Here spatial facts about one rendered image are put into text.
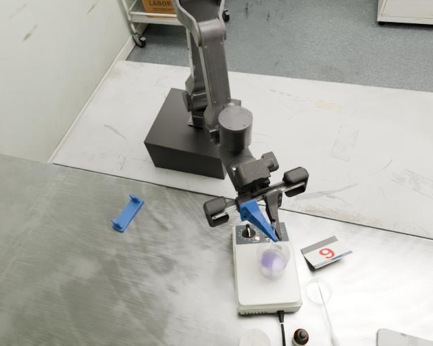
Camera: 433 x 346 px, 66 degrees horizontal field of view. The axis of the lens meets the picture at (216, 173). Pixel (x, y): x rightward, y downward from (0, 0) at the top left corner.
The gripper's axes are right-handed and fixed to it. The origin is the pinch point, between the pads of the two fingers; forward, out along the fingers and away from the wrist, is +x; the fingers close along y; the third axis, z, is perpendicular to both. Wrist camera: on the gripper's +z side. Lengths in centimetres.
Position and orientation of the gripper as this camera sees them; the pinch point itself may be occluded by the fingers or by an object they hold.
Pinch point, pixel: (269, 222)
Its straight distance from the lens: 56.2
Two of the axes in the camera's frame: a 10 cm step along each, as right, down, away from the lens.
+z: -1.1, -5.4, -8.4
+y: 9.3, -3.5, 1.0
